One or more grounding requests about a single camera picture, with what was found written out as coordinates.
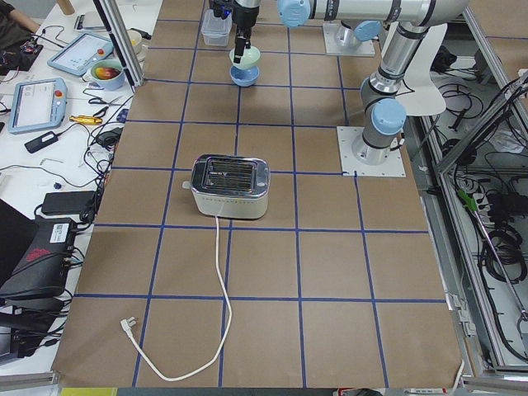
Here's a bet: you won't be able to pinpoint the yellow handled screwdriver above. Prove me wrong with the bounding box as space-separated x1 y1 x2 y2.
69 115 103 125

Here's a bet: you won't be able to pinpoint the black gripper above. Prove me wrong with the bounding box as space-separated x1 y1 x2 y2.
233 6 259 64

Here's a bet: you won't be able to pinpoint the person at desk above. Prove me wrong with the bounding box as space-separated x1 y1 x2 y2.
1 1 40 76

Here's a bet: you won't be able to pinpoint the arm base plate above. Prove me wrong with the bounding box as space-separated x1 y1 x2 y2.
323 22 375 57
337 126 406 177

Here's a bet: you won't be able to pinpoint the clear plastic food container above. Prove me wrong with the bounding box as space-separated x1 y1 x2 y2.
200 9 232 47

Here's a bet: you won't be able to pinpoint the aluminium frame post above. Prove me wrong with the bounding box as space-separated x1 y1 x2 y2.
93 0 144 87

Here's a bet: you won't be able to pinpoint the blue teach pendant tablet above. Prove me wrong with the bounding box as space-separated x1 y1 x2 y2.
47 33 114 77
7 78 68 134

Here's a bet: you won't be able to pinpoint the cream and chrome toaster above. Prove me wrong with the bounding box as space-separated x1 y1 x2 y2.
182 153 271 219

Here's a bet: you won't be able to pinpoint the beige bowl with lemon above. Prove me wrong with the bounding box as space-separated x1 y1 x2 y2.
127 29 143 54

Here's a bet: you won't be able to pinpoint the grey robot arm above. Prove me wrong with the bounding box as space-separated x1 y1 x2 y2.
277 0 469 165
334 20 382 46

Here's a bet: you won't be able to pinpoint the black computer box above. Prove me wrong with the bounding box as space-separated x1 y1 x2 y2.
1 218 76 300

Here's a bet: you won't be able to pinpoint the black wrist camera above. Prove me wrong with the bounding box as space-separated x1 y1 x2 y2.
209 0 233 20

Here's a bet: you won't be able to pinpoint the white chair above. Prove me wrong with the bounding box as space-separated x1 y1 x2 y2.
396 24 447 116

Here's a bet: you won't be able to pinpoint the black handled scissors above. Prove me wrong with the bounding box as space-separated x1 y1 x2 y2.
87 96 121 118

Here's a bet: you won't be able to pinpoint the black power adapter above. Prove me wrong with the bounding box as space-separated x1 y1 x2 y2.
25 131 59 153

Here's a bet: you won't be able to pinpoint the white toaster power cord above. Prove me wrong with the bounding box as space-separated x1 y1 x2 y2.
120 216 233 382

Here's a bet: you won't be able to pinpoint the blue bowl with fruit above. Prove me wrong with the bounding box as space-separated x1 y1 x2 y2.
82 59 125 91

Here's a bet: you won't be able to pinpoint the green bowl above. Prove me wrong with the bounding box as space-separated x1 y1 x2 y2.
229 45 261 70

